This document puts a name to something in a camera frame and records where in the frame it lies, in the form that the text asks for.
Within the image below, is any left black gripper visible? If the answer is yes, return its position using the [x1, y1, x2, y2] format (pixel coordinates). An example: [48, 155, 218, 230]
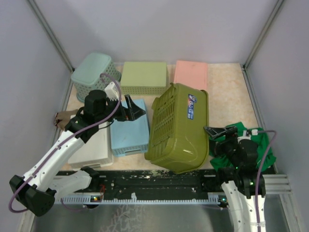
[96, 94, 146, 125]

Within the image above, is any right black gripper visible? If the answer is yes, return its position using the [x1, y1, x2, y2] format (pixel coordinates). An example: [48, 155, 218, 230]
[204, 125, 241, 168]

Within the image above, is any light blue perforated basket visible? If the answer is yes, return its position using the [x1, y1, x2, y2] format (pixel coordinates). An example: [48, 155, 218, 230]
[111, 114, 150, 157]

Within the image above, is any light green shallow basket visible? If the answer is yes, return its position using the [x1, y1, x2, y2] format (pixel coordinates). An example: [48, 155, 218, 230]
[121, 62, 169, 95]

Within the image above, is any olive green large tub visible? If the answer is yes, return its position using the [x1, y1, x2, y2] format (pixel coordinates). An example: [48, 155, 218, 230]
[144, 83, 209, 174]

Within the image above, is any white perforated basket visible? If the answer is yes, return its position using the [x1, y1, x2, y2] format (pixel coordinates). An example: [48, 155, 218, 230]
[68, 122, 113, 171]

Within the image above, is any teal perforated plastic basket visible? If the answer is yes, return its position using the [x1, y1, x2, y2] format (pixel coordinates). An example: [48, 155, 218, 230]
[71, 52, 121, 102]

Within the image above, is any pink perforated basket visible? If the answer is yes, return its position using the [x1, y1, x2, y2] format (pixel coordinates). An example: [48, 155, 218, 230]
[173, 60, 208, 90]

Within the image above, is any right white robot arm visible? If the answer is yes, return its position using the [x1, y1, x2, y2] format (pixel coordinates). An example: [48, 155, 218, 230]
[204, 126, 266, 232]

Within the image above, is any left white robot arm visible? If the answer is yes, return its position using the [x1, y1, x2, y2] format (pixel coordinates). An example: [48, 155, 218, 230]
[9, 81, 146, 217]

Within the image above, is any green cloth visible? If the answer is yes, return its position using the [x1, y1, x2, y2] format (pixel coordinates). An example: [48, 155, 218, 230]
[209, 122, 276, 172]

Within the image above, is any brown cloth pouch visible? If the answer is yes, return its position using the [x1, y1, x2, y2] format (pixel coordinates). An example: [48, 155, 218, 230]
[54, 109, 78, 131]

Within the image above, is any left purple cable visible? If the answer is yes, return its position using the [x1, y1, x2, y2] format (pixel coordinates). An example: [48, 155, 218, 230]
[9, 72, 122, 213]

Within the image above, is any white slotted cable duct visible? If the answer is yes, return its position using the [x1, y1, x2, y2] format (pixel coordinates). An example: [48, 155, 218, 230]
[62, 193, 221, 205]

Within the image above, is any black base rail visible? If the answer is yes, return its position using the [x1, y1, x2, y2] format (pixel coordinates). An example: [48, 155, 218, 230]
[55, 169, 232, 200]

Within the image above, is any right aluminium frame post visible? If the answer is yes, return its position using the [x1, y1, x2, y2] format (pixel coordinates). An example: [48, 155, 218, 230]
[242, 0, 285, 71]

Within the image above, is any aluminium frame post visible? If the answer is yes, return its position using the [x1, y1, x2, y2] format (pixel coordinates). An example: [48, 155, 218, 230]
[26, 0, 77, 71]
[242, 0, 285, 71]

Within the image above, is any aluminium extrusion rail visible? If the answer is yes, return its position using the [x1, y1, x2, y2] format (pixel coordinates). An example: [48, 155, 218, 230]
[263, 174, 292, 194]

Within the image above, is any left aluminium frame post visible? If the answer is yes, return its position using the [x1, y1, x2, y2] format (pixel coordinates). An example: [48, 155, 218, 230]
[26, 0, 77, 71]

